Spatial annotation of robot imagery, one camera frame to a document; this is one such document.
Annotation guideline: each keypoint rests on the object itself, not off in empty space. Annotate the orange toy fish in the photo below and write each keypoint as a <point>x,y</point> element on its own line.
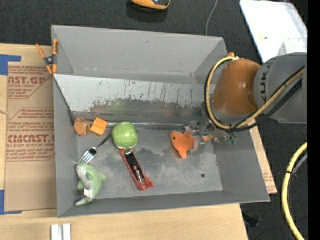
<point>182,142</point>

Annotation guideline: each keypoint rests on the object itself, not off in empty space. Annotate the green and white toy dolphin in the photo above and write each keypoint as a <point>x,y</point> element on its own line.
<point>91,181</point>

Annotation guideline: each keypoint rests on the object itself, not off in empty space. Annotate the orange block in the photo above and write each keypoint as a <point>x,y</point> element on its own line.
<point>99,126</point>

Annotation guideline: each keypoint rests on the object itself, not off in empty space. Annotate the red and black flat tool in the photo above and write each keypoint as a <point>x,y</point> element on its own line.
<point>136,170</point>

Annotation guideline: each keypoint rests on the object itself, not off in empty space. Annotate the grey metal bin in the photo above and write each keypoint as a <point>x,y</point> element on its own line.
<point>162,179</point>

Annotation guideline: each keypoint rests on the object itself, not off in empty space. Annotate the green apple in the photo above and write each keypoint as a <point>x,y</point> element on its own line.
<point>125,135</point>

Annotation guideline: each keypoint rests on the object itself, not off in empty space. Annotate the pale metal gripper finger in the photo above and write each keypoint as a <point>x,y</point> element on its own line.
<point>196,145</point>
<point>192,128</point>

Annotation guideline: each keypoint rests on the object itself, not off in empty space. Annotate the orange-brown round disc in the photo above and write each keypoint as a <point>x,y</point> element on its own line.
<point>81,126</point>

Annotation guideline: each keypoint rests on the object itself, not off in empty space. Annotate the brown cardboard board red print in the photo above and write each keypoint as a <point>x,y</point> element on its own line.
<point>30,174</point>

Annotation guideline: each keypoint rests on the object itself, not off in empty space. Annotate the silver metal fork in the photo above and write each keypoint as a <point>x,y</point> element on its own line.
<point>87,155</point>

